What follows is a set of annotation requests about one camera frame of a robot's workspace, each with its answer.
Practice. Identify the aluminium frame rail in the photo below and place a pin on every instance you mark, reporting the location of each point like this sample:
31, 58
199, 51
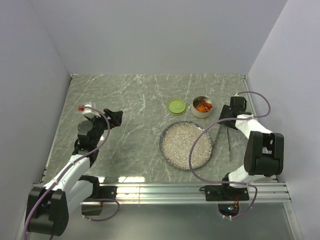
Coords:
172, 193

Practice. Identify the brown green food piece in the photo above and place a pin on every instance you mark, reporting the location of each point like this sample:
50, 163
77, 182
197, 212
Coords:
196, 103

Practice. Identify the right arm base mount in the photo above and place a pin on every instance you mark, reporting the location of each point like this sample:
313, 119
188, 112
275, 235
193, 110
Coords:
228, 198

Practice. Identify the orange drumstick toy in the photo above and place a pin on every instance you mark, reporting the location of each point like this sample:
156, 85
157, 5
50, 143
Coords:
206, 105

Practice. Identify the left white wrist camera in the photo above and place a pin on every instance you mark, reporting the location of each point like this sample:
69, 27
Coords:
88, 110

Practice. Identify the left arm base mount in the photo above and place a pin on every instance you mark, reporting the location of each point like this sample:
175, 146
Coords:
101, 194

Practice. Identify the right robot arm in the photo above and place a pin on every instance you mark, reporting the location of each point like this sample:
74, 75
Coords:
264, 153

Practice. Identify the green round lid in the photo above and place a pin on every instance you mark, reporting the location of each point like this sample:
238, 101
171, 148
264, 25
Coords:
176, 106

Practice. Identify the beige metal lunch container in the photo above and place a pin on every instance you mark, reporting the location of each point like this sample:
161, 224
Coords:
198, 114

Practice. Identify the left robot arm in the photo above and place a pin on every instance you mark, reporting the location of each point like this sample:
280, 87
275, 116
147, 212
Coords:
48, 207

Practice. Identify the speckled ceramic plate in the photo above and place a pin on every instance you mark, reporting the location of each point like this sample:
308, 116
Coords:
176, 141

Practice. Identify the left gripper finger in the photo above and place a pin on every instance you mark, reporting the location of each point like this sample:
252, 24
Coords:
116, 118
109, 112

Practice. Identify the orange chicken wing toy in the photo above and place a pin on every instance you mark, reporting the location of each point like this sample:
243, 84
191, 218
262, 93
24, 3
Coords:
201, 109

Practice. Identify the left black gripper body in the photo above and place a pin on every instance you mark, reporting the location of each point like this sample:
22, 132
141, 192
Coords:
100, 124

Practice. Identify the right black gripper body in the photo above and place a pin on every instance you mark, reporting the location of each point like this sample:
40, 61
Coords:
225, 112

